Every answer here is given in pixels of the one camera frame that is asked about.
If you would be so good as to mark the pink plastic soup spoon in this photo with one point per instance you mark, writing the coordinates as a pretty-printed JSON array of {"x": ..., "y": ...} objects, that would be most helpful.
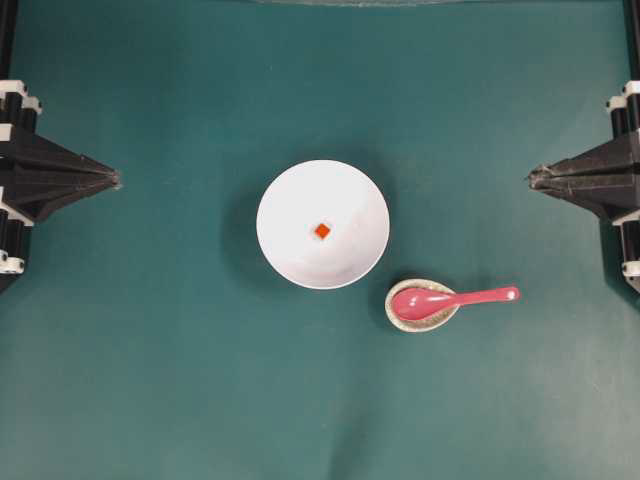
[{"x": 415, "y": 304}]

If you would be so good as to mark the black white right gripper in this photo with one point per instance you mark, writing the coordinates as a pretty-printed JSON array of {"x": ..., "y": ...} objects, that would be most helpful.
[{"x": 606, "y": 158}]

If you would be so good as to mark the black rail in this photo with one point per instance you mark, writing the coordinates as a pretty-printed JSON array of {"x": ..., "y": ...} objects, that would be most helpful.
[
  {"x": 632, "y": 19},
  {"x": 8, "y": 18}
]

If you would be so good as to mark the small red block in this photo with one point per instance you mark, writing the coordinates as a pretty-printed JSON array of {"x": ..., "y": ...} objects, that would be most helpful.
[{"x": 322, "y": 230}]

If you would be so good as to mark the black left rail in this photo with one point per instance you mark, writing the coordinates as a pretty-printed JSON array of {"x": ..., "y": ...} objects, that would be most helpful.
[{"x": 8, "y": 18}]

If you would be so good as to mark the white ceramic bowl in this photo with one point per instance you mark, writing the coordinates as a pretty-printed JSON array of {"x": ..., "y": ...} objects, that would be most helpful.
[{"x": 330, "y": 192}]

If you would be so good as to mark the small speckled ceramic dish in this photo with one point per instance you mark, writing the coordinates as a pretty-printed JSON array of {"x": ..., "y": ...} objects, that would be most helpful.
[{"x": 422, "y": 325}]

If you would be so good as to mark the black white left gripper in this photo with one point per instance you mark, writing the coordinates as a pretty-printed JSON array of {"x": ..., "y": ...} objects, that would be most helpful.
[{"x": 23, "y": 204}]

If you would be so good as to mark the black right rail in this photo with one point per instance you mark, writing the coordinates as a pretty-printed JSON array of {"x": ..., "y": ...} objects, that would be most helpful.
[{"x": 632, "y": 19}]

